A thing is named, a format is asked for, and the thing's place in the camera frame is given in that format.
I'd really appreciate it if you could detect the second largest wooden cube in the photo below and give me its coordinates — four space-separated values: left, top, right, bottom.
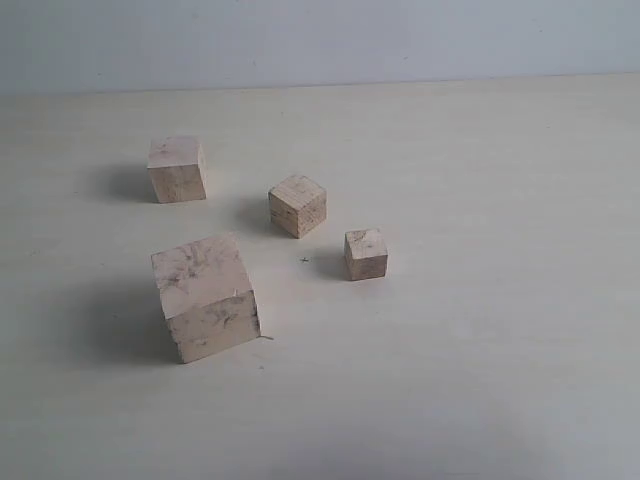
147 136 207 203

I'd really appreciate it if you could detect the medium small wooden cube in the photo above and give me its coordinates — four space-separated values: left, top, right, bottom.
268 175 327 239

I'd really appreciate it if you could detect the smallest wooden cube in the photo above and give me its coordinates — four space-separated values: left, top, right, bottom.
344 228 388 281

